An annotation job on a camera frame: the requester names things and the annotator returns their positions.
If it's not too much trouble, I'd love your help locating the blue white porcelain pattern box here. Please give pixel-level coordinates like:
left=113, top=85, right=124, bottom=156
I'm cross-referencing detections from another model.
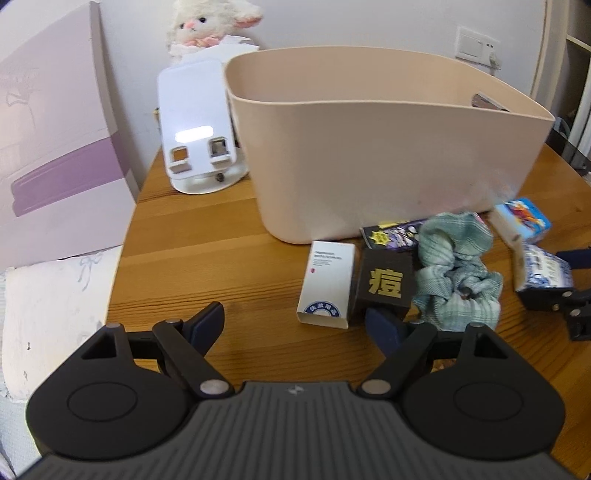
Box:
left=514, top=243, right=574, bottom=292

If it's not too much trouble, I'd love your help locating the blue cartoon tissue pack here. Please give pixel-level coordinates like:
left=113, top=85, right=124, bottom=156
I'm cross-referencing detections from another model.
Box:
left=488, top=198, right=551, bottom=250

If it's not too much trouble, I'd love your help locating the green plaid scrunchie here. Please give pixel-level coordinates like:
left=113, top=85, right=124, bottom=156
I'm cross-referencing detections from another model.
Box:
left=413, top=212, right=504, bottom=332

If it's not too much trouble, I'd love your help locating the black cube gold character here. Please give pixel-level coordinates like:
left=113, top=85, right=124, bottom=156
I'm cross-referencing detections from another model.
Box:
left=351, top=249, right=416, bottom=323

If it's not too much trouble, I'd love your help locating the white small box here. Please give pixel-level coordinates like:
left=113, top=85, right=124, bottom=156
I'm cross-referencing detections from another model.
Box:
left=297, top=241, right=356, bottom=330

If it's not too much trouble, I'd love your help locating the cartoon pencil lead box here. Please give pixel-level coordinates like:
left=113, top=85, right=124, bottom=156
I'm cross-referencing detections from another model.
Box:
left=361, top=219, right=425, bottom=252

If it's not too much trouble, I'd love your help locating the white pillow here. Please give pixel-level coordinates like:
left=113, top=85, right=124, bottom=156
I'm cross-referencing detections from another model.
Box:
left=1, top=246, right=122, bottom=403

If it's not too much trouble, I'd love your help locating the light blue bed sheet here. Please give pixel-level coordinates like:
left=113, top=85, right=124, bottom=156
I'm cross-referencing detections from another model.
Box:
left=0, top=397, right=41, bottom=477

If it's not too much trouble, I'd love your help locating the black side table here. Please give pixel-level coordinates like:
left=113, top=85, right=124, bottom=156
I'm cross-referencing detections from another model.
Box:
left=546, top=127, right=591, bottom=178

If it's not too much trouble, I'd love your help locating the pink purple headboard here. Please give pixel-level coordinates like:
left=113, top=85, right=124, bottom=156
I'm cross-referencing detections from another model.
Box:
left=1, top=2, right=137, bottom=268

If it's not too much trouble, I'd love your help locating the beige plastic storage bin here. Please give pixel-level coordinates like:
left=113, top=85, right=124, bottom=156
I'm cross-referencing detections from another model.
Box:
left=224, top=46, right=554, bottom=244

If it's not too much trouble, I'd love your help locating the white phone stand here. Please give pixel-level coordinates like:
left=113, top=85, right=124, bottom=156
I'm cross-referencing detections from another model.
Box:
left=157, top=59, right=249, bottom=195

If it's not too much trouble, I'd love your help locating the white plush lamb toy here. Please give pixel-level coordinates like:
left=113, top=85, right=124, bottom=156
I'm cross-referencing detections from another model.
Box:
left=167, top=0, right=263, bottom=65

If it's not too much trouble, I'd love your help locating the white shelf frame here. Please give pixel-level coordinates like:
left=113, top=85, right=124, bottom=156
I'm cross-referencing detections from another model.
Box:
left=532, top=0, right=591, bottom=156

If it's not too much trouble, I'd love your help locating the white wall switch socket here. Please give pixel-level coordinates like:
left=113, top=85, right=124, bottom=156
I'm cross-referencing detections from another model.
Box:
left=455, top=27, right=502, bottom=70

